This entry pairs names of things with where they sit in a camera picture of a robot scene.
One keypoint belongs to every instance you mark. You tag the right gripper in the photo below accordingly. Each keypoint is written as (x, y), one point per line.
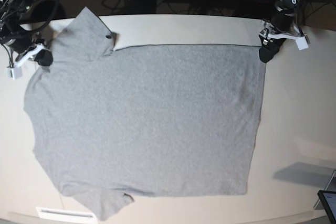
(26, 43)

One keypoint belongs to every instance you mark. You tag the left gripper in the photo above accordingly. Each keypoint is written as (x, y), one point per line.
(281, 23)

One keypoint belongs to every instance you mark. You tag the grey T-shirt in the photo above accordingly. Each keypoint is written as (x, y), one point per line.
(154, 121)

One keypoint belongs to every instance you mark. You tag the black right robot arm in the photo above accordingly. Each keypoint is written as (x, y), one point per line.
(11, 14)

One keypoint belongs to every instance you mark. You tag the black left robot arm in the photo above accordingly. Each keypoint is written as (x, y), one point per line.
(287, 6)

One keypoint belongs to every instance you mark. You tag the white flat label strip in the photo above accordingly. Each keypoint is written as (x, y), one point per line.
(44, 210)

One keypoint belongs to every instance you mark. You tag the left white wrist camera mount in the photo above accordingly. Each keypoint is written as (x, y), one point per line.
(270, 33)

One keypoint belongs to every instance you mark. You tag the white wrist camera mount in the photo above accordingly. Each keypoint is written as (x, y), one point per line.
(14, 70)
(270, 33)

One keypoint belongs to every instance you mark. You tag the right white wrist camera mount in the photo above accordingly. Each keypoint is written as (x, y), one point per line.
(14, 70)

